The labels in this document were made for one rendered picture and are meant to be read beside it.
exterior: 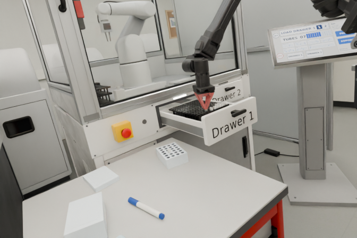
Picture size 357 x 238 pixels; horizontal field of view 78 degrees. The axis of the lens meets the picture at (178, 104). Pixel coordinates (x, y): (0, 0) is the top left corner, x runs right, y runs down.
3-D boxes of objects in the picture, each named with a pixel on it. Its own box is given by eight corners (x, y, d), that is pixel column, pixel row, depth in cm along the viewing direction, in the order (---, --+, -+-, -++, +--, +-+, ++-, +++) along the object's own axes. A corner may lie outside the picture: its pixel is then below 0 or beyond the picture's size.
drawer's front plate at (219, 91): (243, 96, 137) (241, 79, 134) (210, 110, 122) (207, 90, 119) (241, 96, 139) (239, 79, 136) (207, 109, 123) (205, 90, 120)
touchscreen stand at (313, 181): (367, 207, 142) (375, 45, 118) (290, 205, 154) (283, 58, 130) (334, 166, 189) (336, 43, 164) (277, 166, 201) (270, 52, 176)
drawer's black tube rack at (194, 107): (230, 117, 99) (229, 103, 97) (201, 130, 89) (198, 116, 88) (198, 111, 117) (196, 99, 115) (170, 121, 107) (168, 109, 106)
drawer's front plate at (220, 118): (257, 121, 94) (255, 96, 92) (207, 146, 79) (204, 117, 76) (254, 120, 96) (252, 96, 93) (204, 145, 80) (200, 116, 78)
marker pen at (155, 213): (166, 217, 57) (164, 212, 56) (161, 221, 56) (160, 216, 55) (132, 200, 66) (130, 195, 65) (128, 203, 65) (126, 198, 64)
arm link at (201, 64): (199, 58, 84) (210, 56, 87) (188, 58, 89) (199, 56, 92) (201, 76, 86) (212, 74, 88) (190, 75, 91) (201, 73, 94)
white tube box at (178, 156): (188, 161, 82) (187, 152, 81) (168, 169, 79) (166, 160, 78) (176, 150, 94) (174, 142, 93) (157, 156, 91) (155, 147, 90)
